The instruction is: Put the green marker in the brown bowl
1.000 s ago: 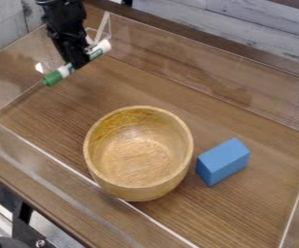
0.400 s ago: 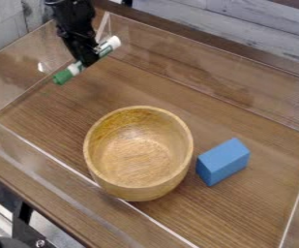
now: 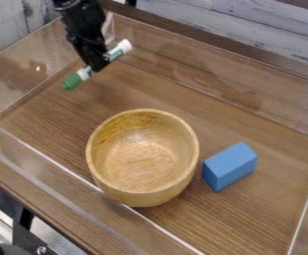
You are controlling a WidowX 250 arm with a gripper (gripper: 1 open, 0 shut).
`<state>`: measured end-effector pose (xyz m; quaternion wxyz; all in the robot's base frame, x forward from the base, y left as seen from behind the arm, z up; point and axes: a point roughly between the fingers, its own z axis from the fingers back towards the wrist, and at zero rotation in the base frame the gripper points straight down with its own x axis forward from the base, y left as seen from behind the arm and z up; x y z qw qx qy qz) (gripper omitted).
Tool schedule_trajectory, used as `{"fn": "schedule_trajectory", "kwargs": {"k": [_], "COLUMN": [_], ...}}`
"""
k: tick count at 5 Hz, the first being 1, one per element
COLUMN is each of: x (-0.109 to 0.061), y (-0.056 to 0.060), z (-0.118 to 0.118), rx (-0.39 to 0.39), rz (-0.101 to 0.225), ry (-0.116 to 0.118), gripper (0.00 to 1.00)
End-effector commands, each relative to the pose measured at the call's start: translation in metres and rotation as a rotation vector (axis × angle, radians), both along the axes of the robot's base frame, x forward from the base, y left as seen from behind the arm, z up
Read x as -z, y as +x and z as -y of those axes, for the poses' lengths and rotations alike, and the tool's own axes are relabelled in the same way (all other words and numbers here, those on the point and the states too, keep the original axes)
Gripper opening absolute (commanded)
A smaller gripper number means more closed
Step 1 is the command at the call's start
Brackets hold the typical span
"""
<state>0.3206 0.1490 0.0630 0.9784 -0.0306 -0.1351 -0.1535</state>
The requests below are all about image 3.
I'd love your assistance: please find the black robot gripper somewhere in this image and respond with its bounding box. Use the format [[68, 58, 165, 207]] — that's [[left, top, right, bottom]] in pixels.
[[53, 0, 110, 72]]

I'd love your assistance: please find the green Expo marker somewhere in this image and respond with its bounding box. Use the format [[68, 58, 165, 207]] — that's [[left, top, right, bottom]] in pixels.
[[62, 39, 133, 91]]

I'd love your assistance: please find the brown wooden bowl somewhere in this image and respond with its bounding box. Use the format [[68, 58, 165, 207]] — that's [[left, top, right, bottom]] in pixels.
[[86, 109, 200, 207]]

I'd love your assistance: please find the blue foam block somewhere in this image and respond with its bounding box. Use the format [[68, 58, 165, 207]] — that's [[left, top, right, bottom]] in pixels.
[[201, 142, 259, 191]]

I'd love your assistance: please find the black table leg bracket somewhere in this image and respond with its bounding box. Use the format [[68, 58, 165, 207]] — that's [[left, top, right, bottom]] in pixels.
[[13, 207, 60, 255]]

